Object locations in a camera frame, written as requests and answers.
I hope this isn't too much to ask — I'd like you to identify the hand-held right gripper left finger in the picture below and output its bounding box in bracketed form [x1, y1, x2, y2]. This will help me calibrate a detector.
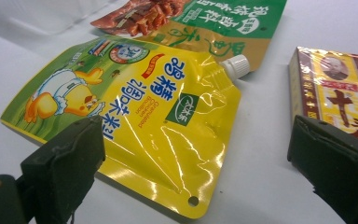
[20, 115, 106, 224]

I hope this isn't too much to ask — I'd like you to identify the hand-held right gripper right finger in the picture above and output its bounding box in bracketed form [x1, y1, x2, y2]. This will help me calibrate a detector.
[287, 114, 358, 224]

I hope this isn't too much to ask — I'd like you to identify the yellow spouted seasoning pouch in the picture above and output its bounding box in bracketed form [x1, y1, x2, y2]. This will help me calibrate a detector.
[0, 35, 251, 220]

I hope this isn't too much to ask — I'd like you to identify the green and tan seasoning packet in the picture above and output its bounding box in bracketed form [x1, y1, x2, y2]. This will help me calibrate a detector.
[89, 0, 288, 73]

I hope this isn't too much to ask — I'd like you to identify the yellow and maroon spice box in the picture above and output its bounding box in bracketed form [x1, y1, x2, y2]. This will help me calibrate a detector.
[288, 46, 358, 147]

